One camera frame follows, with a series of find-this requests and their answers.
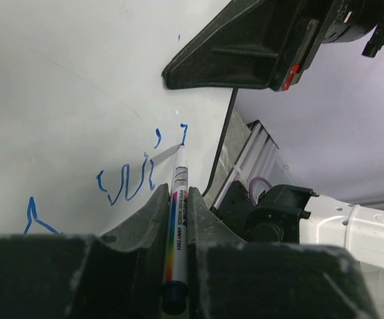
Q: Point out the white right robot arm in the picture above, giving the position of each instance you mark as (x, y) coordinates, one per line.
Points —
(360, 230)

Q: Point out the white whiteboard marker pen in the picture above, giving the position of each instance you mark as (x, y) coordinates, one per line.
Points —
(174, 288)

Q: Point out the white whiteboard black frame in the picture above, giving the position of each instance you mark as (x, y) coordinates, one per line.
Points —
(87, 126)

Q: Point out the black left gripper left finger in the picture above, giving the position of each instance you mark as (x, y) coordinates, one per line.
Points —
(116, 275)

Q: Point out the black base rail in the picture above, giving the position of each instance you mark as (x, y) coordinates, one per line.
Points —
(235, 203)

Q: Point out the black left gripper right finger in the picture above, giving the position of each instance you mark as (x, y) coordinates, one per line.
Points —
(276, 277)

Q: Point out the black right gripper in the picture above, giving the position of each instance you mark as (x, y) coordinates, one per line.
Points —
(267, 44)

